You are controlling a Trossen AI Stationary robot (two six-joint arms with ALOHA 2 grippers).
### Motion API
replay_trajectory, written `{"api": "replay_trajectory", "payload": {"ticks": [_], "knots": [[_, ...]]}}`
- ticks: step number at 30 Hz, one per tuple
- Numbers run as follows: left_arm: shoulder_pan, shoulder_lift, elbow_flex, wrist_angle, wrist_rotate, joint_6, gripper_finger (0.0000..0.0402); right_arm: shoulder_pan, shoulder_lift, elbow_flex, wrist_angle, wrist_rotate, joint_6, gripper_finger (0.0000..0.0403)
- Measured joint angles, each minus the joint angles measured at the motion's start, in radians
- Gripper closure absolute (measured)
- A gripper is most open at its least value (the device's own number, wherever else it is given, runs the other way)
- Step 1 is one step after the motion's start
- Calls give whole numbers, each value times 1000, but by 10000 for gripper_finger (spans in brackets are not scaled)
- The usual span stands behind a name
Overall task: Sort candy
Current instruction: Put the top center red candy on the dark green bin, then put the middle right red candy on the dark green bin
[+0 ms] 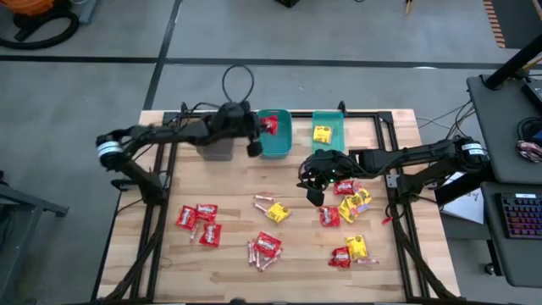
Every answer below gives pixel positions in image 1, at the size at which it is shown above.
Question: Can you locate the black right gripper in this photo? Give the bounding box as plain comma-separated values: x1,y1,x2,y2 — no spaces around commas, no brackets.
297,148,355,208

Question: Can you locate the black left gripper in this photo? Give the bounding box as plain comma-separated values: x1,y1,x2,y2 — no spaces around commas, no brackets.
214,101,264,158

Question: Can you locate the red Skittles candy pack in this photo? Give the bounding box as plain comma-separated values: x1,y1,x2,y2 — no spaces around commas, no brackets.
333,180,356,197
175,205,198,232
328,247,352,269
259,114,279,136
199,223,223,248
195,203,219,222
319,206,342,228
252,230,283,258

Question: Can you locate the dark teal plastic bin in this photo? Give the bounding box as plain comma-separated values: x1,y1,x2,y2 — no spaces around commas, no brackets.
257,108,293,160

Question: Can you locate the grey translucent plastic bin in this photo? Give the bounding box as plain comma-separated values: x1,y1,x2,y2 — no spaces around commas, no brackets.
196,137,235,162

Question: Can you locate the light teal plastic bin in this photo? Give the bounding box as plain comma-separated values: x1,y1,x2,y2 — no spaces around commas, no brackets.
312,110,346,154

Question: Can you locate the white paper sheet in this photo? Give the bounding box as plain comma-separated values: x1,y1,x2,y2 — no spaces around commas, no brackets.
440,188,485,225

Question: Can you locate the grey desk top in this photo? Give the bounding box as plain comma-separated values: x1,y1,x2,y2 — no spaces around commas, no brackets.
480,181,542,289
467,74,542,186

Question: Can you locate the backlit black keyboard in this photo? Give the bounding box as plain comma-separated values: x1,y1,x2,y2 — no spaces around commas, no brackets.
499,192,542,241

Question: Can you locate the pink patterned pouch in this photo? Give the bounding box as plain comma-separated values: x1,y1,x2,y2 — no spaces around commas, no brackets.
516,140,542,164

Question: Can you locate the black slanted pole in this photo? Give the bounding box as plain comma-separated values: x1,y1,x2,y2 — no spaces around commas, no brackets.
482,33,542,91

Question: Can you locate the grey metal cart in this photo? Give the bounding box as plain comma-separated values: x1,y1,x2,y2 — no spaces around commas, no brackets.
0,169,69,305

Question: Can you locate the black laptop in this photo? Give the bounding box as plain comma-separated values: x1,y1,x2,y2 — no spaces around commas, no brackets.
520,78,542,114

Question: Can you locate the orange vacuum cleaner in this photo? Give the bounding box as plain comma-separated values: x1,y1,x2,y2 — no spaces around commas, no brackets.
12,0,56,17

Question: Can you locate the dark floor mat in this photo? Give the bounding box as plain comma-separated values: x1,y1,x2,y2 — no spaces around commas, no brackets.
490,0,542,50

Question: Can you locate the black aluminium table frame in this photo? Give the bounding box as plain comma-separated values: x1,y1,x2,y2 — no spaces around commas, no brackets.
91,101,458,305

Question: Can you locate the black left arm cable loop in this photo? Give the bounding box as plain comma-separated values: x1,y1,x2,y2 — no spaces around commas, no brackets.
221,64,256,107

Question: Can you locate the black coiled cable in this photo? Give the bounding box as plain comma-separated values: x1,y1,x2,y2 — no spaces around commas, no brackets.
516,117,542,143

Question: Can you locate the black vacuum hose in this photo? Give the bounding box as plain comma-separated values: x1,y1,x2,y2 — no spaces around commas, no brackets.
0,8,80,51

